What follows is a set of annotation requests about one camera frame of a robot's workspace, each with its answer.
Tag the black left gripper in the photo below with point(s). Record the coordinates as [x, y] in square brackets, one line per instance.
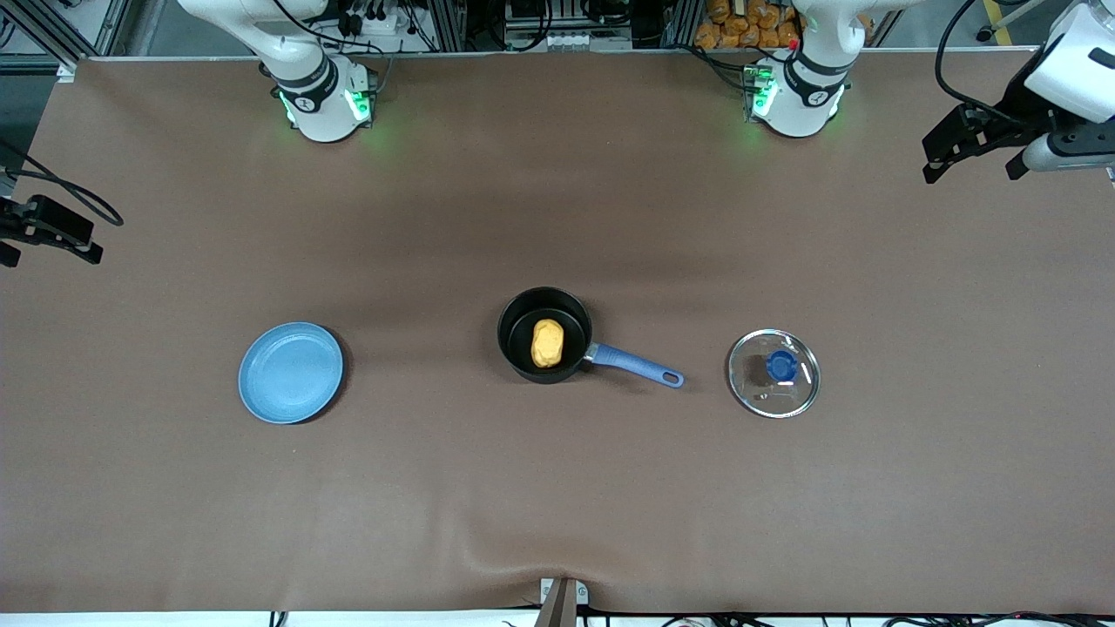
[1016, 116]

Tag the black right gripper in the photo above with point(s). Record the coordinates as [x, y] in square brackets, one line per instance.
[19, 225]

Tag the glass lid blue knob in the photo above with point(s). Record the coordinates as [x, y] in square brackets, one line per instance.
[758, 392]

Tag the yellow potato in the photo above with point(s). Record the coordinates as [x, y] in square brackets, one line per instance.
[547, 344]

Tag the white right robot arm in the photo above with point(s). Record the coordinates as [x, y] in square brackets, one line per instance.
[318, 104]

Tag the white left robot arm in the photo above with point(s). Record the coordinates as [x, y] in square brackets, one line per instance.
[806, 96]

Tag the bag of orange snacks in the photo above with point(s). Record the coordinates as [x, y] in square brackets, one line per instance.
[740, 26]

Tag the blue round plate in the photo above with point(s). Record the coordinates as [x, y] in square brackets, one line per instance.
[292, 374]

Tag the white power strip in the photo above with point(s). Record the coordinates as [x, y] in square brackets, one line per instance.
[568, 41]

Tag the brown table mat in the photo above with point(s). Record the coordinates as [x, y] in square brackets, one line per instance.
[557, 488]

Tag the metal table clamp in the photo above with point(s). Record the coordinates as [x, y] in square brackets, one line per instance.
[562, 601]

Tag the metal mat corner bracket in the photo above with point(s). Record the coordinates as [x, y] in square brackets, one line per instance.
[66, 71]

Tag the aluminium frame post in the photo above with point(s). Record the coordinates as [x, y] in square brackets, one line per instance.
[685, 22]
[449, 24]

